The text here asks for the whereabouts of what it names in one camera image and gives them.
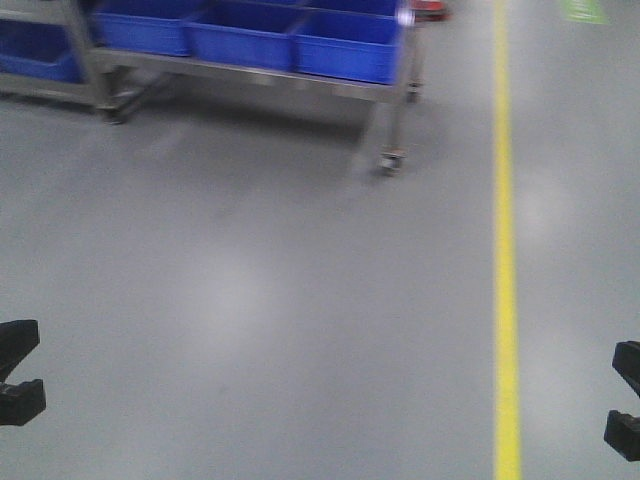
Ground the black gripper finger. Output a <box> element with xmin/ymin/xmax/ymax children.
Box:
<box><xmin>1</xmin><ymin>319</ymin><xmax>40</xmax><ymax>383</ymax></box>
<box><xmin>1</xmin><ymin>379</ymin><xmax>46</xmax><ymax>426</ymax></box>

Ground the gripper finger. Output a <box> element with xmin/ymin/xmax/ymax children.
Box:
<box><xmin>604</xmin><ymin>410</ymin><xmax>639</xmax><ymax>462</ymax></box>
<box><xmin>612</xmin><ymin>340</ymin><xmax>640</xmax><ymax>395</ymax></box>

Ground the far left blue bin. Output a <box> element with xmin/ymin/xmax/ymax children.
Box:
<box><xmin>92</xmin><ymin>1</ymin><xmax>204</xmax><ymax>57</ymax></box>

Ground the green floor safety sign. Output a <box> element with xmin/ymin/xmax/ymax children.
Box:
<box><xmin>561</xmin><ymin>0</ymin><xmax>608</xmax><ymax>25</ymax></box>

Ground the left blue plastic bin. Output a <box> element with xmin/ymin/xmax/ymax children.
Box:
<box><xmin>184</xmin><ymin>1</ymin><xmax>306</xmax><ymax>71</ymax></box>

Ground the blue plastic bin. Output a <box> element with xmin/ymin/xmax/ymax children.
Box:
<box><xmin>292</xmin><ymin>10</ymin><xmax>402</xmax><ymax>85</ymax></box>
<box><xmin>184</xmin><ymin>1</ymin><xmax>306</xmax><ymax>71</ymax></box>

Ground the right blue plastic bin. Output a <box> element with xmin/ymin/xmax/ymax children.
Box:
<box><xmin>292</xmin><ymin>10</ymin><xmax>402</xmax><ymax>85</ymax></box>

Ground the stainless steel rack frame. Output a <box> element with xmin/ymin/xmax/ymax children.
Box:
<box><xmin>1</xmin><ymin>1</ymin><xmax>420</xmax><ymax>175</ymax></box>

